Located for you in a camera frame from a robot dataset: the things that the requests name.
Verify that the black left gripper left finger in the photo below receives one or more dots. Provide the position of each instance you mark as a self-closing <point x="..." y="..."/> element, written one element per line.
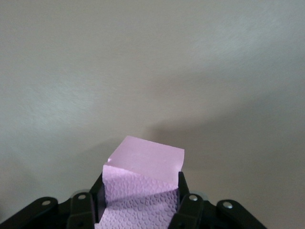
<point x="78" y="210"/>

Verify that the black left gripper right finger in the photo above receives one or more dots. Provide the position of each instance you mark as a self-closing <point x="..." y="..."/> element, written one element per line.
<point x="197" y="212"/>

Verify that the pink foam cube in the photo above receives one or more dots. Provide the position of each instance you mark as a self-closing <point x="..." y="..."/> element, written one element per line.
<point x="143" y="181"/>

